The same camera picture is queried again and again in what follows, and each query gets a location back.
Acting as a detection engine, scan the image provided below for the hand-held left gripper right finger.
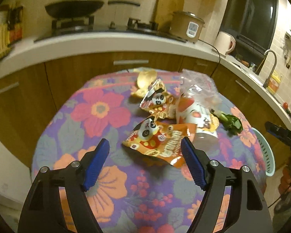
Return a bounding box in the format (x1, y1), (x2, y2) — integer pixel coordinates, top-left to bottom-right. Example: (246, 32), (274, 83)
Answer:
(181, 136), (274, 233)

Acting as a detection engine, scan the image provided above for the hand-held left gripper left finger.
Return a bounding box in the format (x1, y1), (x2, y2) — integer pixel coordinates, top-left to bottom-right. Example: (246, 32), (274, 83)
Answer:
(17, 138), (110, 233)

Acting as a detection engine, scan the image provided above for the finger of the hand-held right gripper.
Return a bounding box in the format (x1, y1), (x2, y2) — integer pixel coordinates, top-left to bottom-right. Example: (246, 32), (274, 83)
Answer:
(265, 121), (291, 146)

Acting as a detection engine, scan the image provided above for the light blue plastic basket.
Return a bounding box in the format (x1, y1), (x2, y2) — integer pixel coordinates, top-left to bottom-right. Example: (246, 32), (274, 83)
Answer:
(252, 127), (275, 176)

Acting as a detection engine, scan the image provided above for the large orange panda snack packet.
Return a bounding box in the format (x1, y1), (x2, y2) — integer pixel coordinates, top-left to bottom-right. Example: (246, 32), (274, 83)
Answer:
(122, 117), (197, 168)

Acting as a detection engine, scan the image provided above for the green vegetable leaf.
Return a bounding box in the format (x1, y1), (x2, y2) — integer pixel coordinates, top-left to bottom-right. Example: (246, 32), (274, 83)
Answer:
(210, 109), (243, 134)

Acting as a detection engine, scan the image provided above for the white orange printed paper cup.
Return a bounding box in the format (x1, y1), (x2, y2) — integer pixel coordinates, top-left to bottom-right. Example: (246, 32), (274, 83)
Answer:
(175, 93), (219, 151)

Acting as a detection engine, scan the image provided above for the torn orange panda snack packet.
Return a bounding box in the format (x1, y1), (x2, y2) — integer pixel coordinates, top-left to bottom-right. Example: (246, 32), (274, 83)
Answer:
(139, 78), (177, 120)

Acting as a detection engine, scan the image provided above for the clear plastic bag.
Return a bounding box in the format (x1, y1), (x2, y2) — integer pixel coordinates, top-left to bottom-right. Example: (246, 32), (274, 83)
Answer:
(179, 69), (221, 107)

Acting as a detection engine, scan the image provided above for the person's right hand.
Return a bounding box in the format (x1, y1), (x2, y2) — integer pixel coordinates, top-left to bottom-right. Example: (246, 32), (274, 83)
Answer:
(278, 167), (291, 196)

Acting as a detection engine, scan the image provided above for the yellow dish soap bottle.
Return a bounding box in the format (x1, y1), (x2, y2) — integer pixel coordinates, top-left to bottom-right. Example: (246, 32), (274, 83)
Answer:
(268, 74), (282, 94)

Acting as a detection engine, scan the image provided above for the floral tablecloth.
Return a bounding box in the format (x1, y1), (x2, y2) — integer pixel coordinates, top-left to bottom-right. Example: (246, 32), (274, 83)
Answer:
(31, 68), (268, 233)

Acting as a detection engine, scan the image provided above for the steel sink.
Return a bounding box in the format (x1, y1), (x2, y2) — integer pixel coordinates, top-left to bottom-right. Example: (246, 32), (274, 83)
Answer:
(229, 61), (267, 83)

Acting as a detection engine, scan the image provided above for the metal faucet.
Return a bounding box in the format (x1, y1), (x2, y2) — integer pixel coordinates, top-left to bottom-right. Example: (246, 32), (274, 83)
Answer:
(256, 49), (278, 88)

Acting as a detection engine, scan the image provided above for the wooden kitchen base cabinet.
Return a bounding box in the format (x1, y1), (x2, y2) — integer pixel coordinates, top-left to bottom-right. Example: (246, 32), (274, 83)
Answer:
(0, 51), (291, 173)

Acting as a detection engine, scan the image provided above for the white electric kettle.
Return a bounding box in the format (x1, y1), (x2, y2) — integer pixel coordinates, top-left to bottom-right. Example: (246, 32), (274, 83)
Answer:
(213, 31), (236, 56)

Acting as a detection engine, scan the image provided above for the dark window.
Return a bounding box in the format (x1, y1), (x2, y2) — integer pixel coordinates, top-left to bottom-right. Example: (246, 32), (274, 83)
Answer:
(219, 0), (279, 54)

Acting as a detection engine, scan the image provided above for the black gas stove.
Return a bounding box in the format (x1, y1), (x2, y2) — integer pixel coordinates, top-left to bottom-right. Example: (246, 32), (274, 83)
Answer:
(34, 15), (187, 43)

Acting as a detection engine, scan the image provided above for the beige rice cooker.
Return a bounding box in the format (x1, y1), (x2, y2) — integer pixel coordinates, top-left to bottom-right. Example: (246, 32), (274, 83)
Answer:
(170, 11), (205, 43)

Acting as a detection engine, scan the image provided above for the black wok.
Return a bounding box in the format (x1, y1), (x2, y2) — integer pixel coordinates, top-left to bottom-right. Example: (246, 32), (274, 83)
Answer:
(44, 0), (141, 20)

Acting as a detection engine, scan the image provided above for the dark seasoning packet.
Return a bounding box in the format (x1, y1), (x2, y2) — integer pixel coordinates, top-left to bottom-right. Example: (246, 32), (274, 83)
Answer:
(8, 6), (23, 44)

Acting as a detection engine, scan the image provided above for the wooden cutting board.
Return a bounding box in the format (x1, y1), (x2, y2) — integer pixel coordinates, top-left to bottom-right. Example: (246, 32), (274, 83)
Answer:
(152, 0), (185, 30)

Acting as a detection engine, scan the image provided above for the black power cable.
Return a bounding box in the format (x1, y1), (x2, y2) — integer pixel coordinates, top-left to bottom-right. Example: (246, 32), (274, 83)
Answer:
(198, 39), (221, 78)

